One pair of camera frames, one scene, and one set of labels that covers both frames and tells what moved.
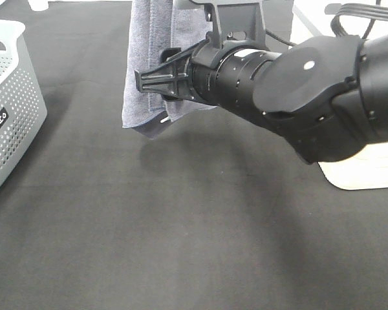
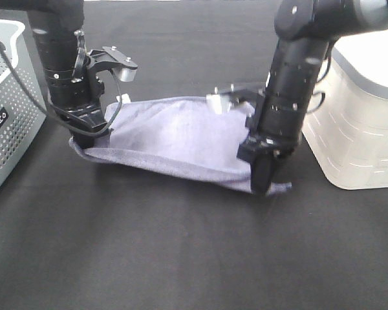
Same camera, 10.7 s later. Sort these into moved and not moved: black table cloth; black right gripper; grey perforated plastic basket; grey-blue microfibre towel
Moved: grey-blue microfibre towel; black right gripper
Not moved: black table cloth; grey perforated plastic basket
